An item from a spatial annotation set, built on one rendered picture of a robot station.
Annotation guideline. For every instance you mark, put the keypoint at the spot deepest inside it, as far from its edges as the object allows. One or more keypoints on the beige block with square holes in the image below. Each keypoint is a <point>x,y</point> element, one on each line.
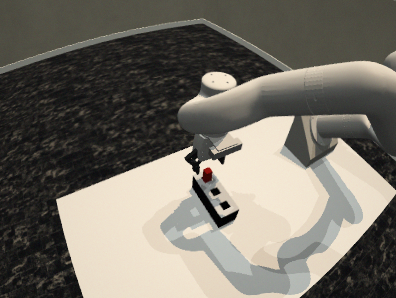
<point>221,206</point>

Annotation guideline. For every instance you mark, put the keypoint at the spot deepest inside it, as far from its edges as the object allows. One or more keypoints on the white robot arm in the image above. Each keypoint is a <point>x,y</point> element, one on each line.
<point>337,91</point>

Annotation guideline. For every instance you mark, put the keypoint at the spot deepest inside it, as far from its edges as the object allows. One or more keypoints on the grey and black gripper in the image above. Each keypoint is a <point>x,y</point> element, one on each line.
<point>201,145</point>

